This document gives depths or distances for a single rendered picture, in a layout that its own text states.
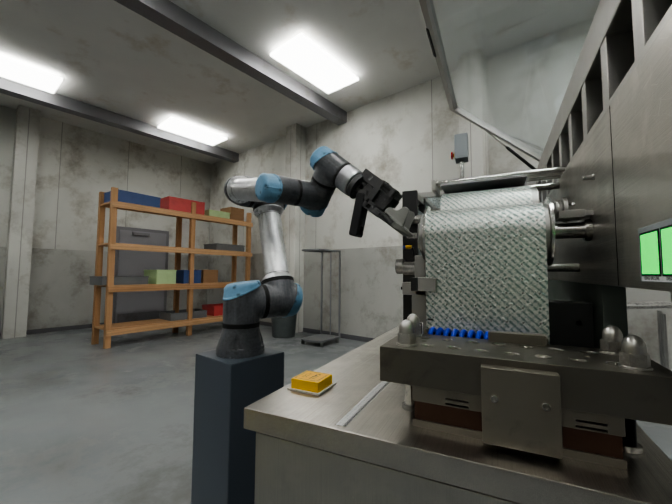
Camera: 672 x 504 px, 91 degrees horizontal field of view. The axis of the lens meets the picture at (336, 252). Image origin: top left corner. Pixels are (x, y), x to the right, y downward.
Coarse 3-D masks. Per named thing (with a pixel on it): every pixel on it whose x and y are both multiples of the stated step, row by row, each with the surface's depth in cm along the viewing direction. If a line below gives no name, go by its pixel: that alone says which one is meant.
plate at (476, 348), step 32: (384, 352) 58; (416, 352) 56; (448, 352) 54; (480, 352) 54; (512, 352) 54; (544, 352) 54; (576, 352) 54; (416, 384) 55; (448, 384) 53; (480, 384) 51; (576, 384) 46; (608, 384) 44; (640, 384) 43; (640, 416) 43
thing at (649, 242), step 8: (656, 232) 38; (640, 240) 42; (648, 240) 40; (656, 240) 38; (648, 248) 40; (656, 248) 38; (648, 256) 40; (656, 256) 38; (648, 264) 40; (656, 264) 38; (648, 272) 40; (656, 272) 38
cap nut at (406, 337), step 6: (402, 324) 59; (408, 324) 59; (402, 330) 59; (408, 330) 59; (402, 336) 59; (408, 336) 58; (414, 336) 59; (402, 342) 59; (408, 342) 58; (414, 342) 59
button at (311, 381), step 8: (296, 376) 75; (304, 376) 75; (312, 376) 75; (320, 376) 75; (328, 376) 75; (296, 384) 73; (304, 384) 72; (312, 384) 71; (320, 384) 72; (328, 384) 75
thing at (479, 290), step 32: (448, 256) 73; (480, 256) 70; (512, 256) 68; (544, 256) 65; (448, 288) 73; (480, 288) 70; (512, 288) 67; (544, 288) 65; (448, 320) 72; (480, 320) 69; (512, 320) 67; (544, 320) 64
